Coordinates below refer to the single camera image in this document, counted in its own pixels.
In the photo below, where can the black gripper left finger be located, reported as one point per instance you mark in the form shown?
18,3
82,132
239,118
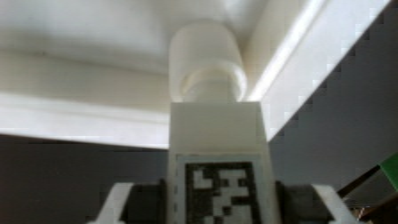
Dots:
134,205

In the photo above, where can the white table leg with tag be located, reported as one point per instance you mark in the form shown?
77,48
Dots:
221,184

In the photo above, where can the white square tabletop panel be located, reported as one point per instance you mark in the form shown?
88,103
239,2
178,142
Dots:
84,60

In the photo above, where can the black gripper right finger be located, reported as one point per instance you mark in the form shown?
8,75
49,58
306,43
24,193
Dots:
312,205

